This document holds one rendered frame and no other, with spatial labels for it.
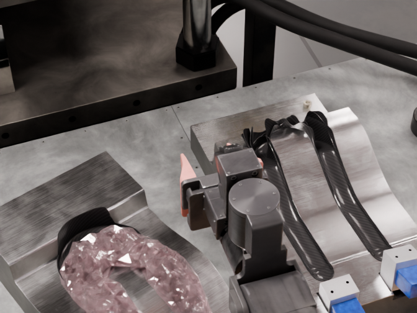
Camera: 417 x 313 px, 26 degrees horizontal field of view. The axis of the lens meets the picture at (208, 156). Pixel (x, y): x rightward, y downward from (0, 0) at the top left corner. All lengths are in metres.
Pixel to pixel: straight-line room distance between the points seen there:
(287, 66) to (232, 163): 2.19
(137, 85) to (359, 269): 0.69
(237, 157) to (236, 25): 2.36
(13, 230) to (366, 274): 0.57
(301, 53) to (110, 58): 1.38
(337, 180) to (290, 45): 1.76
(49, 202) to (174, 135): 0.36
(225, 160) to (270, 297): 0.16
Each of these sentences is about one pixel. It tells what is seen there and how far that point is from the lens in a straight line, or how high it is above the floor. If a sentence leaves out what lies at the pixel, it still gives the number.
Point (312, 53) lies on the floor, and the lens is 3.26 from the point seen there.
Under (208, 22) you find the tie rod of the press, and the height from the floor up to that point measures 0.89.
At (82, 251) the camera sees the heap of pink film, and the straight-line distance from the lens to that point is 1.47.
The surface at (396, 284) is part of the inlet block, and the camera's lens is 1.43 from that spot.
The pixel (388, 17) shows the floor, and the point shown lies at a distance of 3.48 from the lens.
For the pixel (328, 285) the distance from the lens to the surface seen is 1.40.
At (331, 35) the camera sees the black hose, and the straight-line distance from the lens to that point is 1.86.
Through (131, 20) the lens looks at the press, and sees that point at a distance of 2.09.
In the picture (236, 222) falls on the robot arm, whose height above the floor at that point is 1.28.
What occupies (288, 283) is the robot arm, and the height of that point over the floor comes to 1.23.
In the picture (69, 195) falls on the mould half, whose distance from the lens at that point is 1.53.
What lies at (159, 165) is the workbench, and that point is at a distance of 1.72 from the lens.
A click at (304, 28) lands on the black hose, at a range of 1.86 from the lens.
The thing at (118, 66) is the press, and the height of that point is 0.79.
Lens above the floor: 2.03
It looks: 45 degrees down
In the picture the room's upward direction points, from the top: straight up
